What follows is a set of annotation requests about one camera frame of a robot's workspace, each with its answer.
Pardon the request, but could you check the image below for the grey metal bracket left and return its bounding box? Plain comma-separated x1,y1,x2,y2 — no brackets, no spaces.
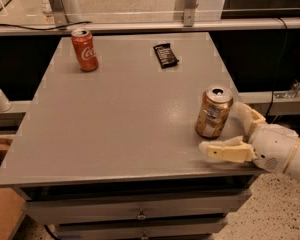
49,0,68,26

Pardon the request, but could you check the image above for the red Coca-Cola can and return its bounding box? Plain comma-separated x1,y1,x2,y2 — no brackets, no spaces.
71,28,99,72

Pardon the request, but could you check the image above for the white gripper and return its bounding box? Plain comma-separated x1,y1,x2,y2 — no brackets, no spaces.
199,102,299,173

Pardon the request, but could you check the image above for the grey metal bracket centre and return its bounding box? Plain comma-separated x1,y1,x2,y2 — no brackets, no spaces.
183,0,198,27

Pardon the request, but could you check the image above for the white pipe top left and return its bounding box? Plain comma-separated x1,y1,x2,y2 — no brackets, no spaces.
41,0,83,26

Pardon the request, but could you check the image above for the grey drawer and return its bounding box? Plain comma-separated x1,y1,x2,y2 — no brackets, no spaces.
56,217,227,240
23,189,251,224

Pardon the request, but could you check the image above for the black snack bar wrapper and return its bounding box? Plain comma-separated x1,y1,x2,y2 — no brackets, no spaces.
153,43,179,69

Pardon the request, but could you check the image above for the black cable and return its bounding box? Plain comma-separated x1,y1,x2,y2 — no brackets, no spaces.
0,20,93,31

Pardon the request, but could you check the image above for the crushed orange soda can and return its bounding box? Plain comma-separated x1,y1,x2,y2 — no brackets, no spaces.
195,85,233,139

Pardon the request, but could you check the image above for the grey drawer cabinet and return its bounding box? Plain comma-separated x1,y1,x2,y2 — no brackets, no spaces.
0,33,259,228

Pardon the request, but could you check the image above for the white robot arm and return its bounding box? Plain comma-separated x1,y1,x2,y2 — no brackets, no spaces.
199,102,300,183

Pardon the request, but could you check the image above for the upper grey drawer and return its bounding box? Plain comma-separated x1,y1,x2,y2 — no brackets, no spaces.
23,189,251,224

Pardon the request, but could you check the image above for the grey metal bracket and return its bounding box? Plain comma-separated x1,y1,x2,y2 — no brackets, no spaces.
183,0,198,27
49,0,68,26

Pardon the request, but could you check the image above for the brown cardboard box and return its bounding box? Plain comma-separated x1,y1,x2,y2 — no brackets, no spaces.
0,136,24,240

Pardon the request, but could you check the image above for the lower grey drawer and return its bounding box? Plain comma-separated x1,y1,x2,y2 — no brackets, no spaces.
56,217,227,240

